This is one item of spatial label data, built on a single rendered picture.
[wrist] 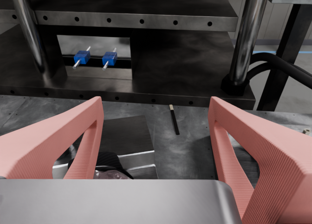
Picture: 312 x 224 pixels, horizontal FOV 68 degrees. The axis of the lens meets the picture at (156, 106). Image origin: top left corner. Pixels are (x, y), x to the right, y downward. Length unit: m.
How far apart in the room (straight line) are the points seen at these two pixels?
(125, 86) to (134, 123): 0.38
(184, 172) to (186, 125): 0.17
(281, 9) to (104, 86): 2.90
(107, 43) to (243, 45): 0.47
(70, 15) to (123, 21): 0.19
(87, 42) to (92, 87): 0.17
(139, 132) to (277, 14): 3.13
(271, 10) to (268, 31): 0.27
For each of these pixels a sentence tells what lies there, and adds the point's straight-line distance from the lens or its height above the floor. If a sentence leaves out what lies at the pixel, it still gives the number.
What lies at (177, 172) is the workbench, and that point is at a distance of 0.59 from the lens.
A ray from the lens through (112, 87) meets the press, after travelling 0.90.
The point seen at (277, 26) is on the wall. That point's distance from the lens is 3.57.
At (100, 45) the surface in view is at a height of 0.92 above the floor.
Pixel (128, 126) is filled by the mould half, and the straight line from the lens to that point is 0.53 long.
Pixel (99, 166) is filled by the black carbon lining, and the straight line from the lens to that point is 0.52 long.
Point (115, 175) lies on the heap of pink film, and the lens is 0.47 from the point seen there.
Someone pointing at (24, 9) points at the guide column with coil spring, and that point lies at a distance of 0.93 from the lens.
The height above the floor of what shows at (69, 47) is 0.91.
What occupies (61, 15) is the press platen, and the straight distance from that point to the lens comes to 0.93.
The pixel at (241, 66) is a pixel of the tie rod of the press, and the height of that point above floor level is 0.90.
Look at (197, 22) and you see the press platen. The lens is 0.84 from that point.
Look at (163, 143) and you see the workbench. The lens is 0.64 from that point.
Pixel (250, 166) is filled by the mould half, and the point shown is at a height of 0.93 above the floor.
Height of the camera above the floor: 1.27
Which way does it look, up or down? 38 degrees down
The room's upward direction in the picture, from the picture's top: straight up
